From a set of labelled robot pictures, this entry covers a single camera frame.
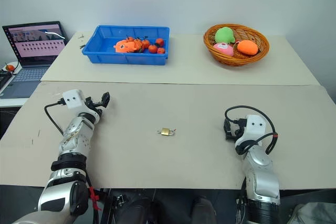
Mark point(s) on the small toy orange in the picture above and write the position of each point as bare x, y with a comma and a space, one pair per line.
160, 42
146, 43
10, 68
138, 44
161, 51
153, 48
130, 39

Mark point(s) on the grey laptop computer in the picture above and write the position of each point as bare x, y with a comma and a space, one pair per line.
34, 45

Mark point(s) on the blue plastic bin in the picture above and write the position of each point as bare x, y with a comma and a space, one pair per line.
105, 48

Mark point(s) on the brown wicker basket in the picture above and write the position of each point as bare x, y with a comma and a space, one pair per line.
231, 60

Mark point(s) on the black desk device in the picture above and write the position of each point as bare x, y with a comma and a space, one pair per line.
4, 77

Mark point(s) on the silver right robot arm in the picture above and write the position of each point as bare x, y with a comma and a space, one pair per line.
260, 171

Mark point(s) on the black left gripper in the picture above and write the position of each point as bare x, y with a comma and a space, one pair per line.
93, 105

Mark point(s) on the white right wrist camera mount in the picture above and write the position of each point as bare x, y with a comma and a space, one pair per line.
253, 127

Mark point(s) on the orange plush fruit toy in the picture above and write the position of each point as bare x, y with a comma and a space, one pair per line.
247, 47

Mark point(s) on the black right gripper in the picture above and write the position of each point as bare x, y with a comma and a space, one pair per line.
239, 125

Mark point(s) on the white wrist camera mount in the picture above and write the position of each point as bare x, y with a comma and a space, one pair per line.
73, 99
253, 127

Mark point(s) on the orange plush fish toy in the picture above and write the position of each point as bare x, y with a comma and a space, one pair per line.
125, 46

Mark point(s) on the grey white cloth bundle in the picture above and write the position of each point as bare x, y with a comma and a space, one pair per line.
312, 214

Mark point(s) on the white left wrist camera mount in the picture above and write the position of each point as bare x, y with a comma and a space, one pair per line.
73, 99

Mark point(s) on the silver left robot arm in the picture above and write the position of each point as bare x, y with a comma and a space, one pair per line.
76, 134

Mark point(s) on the pink plush toy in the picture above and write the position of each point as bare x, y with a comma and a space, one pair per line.
223, 49

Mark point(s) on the small brass padlock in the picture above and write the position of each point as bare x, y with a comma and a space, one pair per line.
165, 131

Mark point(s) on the green plush toy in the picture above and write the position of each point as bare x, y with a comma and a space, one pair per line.
224, 34

